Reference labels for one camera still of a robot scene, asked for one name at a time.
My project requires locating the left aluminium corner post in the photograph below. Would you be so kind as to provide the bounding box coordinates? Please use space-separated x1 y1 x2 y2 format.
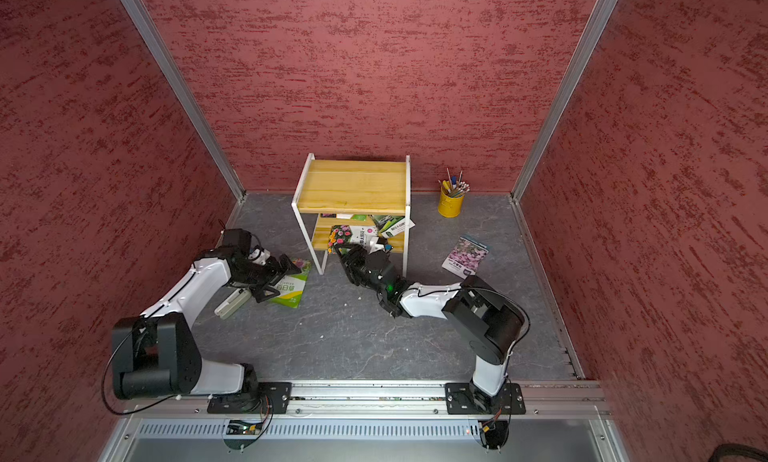
119 0 247 203

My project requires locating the green lawn seed bag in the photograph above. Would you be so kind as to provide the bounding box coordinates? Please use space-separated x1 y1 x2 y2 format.
371 215 415 238

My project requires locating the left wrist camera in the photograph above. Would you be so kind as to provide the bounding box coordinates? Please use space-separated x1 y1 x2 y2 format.
248 246 271 265

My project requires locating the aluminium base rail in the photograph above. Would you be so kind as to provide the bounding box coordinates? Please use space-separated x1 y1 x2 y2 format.
109 380 621 460

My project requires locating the yellow pen cup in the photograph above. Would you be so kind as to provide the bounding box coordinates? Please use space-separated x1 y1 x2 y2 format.
438 168 471 218

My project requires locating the white green rectangular box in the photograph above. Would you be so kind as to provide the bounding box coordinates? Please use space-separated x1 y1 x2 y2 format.
214 288 252 320

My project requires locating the right aluminium corner post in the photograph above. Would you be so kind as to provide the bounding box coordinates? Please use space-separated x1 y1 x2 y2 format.
510 0 619 204

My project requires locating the pink flower seed bag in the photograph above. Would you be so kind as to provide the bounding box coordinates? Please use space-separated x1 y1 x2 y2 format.
441 236 489 278

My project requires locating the colourful flower seed bag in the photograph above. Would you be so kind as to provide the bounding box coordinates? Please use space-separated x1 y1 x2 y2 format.
328 224 378 252

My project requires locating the white wooden two-tier shelf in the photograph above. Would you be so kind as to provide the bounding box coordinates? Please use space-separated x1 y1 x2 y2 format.
291 153 412 274

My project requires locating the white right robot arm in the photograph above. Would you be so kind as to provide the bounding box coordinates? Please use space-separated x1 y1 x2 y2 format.
334 244 530 417

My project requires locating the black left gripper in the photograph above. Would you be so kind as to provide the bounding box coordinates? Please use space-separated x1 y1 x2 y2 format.
230 253 302 301

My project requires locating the green white seed bag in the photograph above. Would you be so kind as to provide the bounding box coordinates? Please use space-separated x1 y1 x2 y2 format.
269 258 312 308

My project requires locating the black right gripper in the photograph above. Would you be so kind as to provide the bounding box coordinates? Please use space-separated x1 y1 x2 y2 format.
335 243 387 296

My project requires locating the aluminium corner post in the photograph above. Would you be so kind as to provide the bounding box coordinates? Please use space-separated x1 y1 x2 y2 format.
119 0 247 203
510 0 619 204

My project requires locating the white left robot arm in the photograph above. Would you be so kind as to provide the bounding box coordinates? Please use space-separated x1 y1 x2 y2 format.
100 229 300 417

